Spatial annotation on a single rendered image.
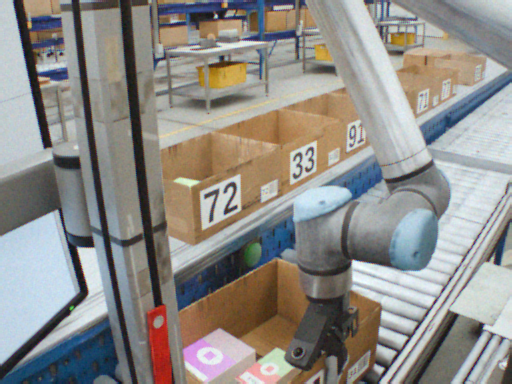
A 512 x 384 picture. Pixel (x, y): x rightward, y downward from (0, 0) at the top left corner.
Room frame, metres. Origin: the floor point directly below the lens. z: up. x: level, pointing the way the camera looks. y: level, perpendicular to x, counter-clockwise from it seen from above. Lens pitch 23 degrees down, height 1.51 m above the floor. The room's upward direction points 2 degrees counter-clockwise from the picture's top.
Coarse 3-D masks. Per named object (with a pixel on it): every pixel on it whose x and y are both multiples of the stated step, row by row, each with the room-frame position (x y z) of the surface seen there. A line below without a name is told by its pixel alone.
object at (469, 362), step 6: (480, 336) 0.87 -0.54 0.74; (486, 336) 0.87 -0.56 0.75; (480, 342) 0.85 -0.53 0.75; (486, 342) 0.85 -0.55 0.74; (474, 348) 0.83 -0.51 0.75; (480, 348) 0.83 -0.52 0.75; (474, 354) 0.81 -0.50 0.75; (468, 360) 0.79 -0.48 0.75; (474, 360) 0.79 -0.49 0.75; (462, 366) 0.77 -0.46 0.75; (468, 366) 0.77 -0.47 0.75; (462, 372) 0.75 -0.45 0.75; (468, 372) 0.76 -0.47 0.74; (456, 378) 0.74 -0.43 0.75; (462, 378) 0.74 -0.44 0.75
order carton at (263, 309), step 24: (264, 264) 0.97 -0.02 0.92; (288, 264) 0.98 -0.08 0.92; (240, 288) 0.91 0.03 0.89; (264, 288) 0.97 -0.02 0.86; (288, 288) 0.97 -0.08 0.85; (192, 312) 0.82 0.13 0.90; (216, 312) 0.86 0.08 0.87; (240, 312) 0.91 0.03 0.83; (264, 312) 0.96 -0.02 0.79; (288, 312) 0.97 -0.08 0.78; (360, 312) 0.83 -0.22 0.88; (192, 336) 0.81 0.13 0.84; (240, 336) 0.91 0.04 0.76; (264, 336) 0.91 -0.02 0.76; (288, 336) 0.90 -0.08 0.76; (360, 336) 0.74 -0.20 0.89
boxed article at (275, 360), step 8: (272, 352) 0.81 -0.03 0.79; (280, 352) 0.81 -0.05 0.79; (264, 360) 0.79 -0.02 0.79; (272, 360) 0.79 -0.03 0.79; (280, 360) 0.79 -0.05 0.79; (248, 368) 0.76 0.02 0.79; (256, 368) 0.76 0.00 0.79; (264, 368) 0.76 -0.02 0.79; (272, 368) 0.76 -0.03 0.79; (280, 368) 0.76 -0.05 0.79; (288, 368) 0.76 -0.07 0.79; (296, 368) 0.77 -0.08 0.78; (240, 376) 0.74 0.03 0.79; (248, 376) 0.74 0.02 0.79; (256, 376) 0.74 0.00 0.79; (264, 376) 0.74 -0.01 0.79; (272, 376) 0.74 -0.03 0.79; (280, 376) 0.74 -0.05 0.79; (288, 376) 0.75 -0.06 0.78
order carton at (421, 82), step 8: (400, 72) 2.80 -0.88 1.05; (400, 80) 2.80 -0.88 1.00; (408, 80) 2.77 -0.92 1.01; (416, 80) 2.74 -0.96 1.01; (424, 80) 2.71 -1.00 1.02; (432, 80) 2.68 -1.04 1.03; (440, 80) 2.65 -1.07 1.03; (416, 88) 2.35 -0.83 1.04; (424, 88) 2.44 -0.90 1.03; (432, 88) 2.54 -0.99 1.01; (416, 96) 2.36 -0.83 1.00; (432, 96) 2.55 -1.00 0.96; (416, 104) 2.36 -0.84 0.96; (432, 104) 2.56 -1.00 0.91; (416, 112) 2.37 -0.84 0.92; (424, 112) 2.47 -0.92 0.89
